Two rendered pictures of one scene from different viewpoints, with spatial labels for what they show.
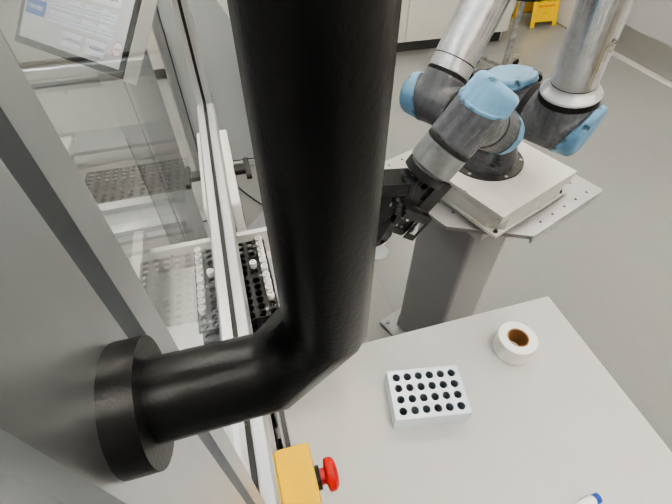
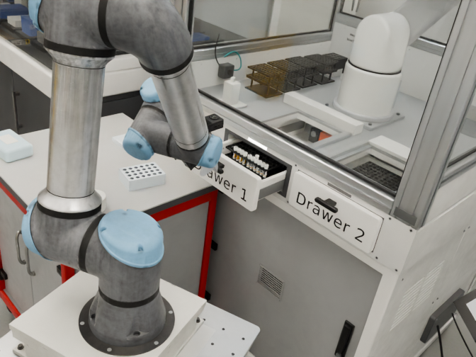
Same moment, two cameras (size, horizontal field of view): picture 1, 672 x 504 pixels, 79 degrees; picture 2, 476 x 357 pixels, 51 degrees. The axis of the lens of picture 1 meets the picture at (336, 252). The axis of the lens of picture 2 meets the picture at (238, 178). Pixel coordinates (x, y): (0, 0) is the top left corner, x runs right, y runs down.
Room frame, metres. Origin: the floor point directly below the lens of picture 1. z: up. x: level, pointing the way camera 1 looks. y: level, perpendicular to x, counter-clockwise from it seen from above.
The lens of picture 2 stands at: (1.61, -0.62, 1.62)
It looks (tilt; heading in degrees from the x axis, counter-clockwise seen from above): 30 degrees down; 148
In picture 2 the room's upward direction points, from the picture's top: 8 degrees clockwise
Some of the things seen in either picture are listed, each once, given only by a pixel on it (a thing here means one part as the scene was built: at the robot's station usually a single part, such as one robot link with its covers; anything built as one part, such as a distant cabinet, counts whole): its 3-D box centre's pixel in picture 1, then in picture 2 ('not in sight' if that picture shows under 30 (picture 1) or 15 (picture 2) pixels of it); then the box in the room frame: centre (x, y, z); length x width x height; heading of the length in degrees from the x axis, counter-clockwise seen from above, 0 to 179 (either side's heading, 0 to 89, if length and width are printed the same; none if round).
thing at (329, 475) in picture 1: (326, 475); not in sight; (0.14, 0.01, 0.88); 0.04 x 0.03 x 0.04; 16
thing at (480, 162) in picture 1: (490, 141); (128, 300); (0.90, -0.39, 0.88); 0.15 x 0.15 x 0.10
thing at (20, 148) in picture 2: not in sight; (8, 144); (-0.01, -0.51, 0.78); 0.15 x 0.10 x 0.04; 21
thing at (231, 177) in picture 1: (232, 182); (331, 210); (0.75, 0.24, 0.87); 0.29 x 0.02 x 0.11; 16
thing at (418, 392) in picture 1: (426, 396); (142, 176); (0.29, -0.15, 0.78); 0.12 x 0.08 x 0.04; 96
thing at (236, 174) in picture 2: not in sight; (222, 173); (0.48, 0.03, 0.87); 0.29 x 0.02 x 0.11; 16
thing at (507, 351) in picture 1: (514, 343); (93, 201); (0.39, -0.33, 0.78); 0.07 x 0.07 x 0.04
